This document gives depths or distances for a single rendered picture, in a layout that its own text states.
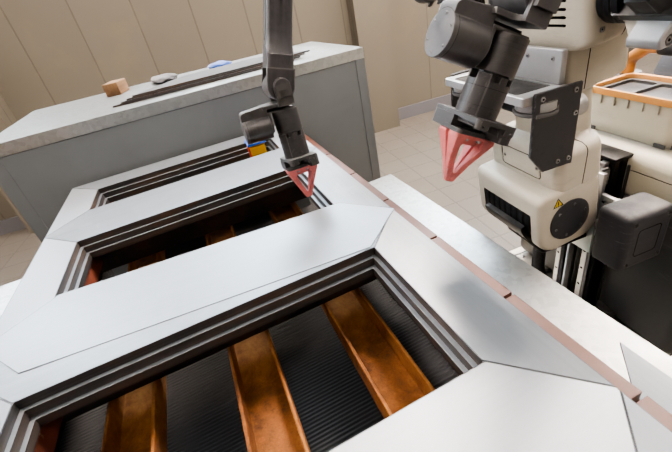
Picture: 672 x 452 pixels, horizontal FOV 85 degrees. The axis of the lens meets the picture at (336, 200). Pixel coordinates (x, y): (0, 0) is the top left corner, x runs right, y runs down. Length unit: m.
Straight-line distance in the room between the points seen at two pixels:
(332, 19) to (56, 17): 2.05
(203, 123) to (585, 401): 1.28
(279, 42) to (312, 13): 2.67
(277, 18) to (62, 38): 2.83
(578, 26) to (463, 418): 0.63
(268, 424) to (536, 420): 0.41
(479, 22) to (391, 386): 0.55
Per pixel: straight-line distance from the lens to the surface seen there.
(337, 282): 0.65
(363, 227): 0.70
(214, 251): 0.77
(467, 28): 0.49
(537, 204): 0.90
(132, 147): 1.44
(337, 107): 1.53
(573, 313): 0.82
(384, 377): 0.70
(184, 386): 1.00
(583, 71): 0.88
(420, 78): 3.91
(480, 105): 0.53
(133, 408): 0.85
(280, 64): 0.79
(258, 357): 0.79
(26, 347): 0.80
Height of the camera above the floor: 1.26
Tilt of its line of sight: 29 degrees down
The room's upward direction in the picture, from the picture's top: 12 degrees counter-clockwise
